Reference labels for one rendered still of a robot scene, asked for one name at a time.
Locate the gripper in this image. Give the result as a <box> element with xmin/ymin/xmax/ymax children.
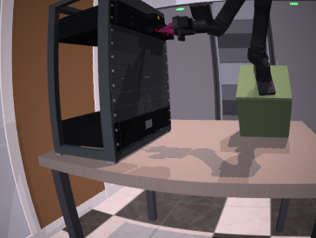
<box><xmin>158</xmin><ymin>16</ymin><xmax>186</xmax><ymax>41</ymax></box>

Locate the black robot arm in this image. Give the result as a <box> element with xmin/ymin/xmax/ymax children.
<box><xmin>172</xmin><ymin>0</ymin><xmax>276</xmax><ymax>96</ymax></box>

